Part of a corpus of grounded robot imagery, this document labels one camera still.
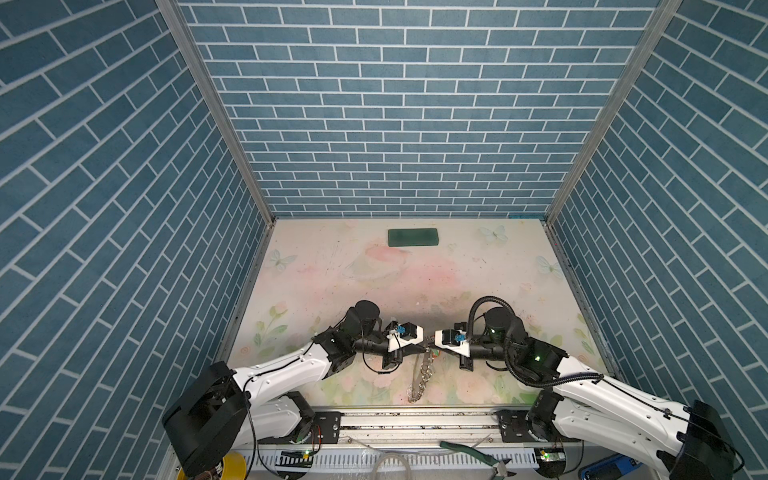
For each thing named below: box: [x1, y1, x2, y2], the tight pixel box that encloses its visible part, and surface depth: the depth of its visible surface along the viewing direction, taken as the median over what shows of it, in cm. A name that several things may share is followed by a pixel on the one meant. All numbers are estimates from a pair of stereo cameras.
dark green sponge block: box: [388, 228, 439, 247], surface depth 117 cm
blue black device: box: [579, 454, 643, 480], surface depth 69 cm
